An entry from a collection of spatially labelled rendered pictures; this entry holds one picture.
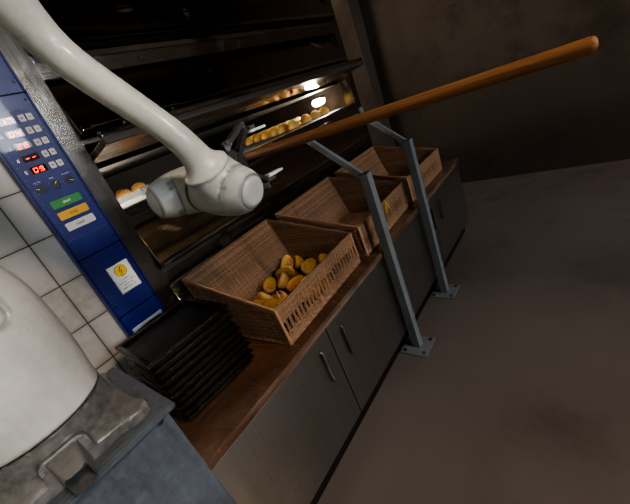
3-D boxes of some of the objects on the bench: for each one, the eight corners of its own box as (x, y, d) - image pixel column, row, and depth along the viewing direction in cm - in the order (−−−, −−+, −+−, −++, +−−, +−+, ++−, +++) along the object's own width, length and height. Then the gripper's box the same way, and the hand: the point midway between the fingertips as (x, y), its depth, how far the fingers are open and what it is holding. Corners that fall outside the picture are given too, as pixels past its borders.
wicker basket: (291, 260, 186) (271, 214, 176) (340, 215, 224) (326, 175, 214) (369, 257, 155) (350, 202, 145) (410, 206, 193) (398, 159, 183)
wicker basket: (209, 333, 146) (177, 279, 136) (285, 263, 184) (265, 217, 174) (292, 348, 115) (259, 281, 105) (363, 261, 154) (344, 205, 144)
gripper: (191, 130, 89) (246, 111, 103) (232, 215, 98) (278, 187, 113) (207, 122, 84) (263, 103, 99) (249, 212, 93) (294, 183, 108)
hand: (269, 149), depth 105 cm, fingers open, 13 cm apart
